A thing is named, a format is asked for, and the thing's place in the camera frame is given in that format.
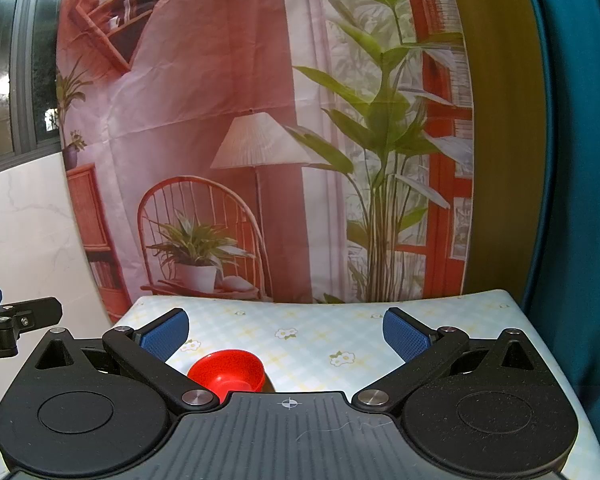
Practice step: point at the red bowl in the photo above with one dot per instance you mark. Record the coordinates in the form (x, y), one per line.
(227, 370)

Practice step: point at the teal curtain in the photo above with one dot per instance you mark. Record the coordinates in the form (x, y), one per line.
(580, 185)

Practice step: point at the printed room backdrop cloth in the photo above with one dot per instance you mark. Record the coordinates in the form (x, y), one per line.
(205, 85)

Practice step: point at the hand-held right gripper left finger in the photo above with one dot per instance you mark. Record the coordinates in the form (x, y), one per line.
(162, 335)

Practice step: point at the floral checked tablecloth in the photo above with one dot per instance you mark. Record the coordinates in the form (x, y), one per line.
(305, 320)

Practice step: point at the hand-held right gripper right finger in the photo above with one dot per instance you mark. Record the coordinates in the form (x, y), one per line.
(407, 335)

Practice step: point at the dark window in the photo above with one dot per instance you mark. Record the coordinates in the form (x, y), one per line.
(10, 60)

